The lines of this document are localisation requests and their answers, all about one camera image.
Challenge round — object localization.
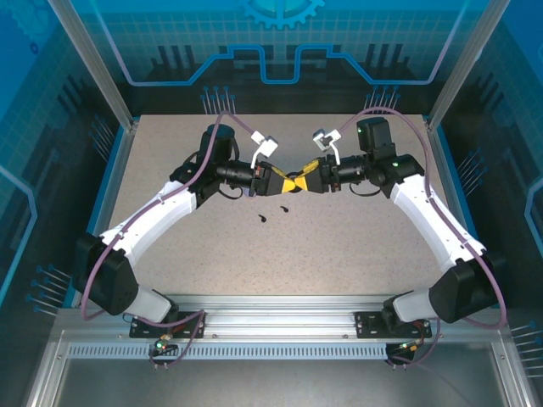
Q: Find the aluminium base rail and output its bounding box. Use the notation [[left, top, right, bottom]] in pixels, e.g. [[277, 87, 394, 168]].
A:
[[126, 294, 434, 340]]

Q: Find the aluminium frame post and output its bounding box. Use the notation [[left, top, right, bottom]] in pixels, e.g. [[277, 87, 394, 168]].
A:
[[47, 0, 140, 131], [427, 0, 513, 131]]

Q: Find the slotted grey cable duct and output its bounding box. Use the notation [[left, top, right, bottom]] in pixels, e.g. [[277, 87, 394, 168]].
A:
[[66, 342, 402, 361]]

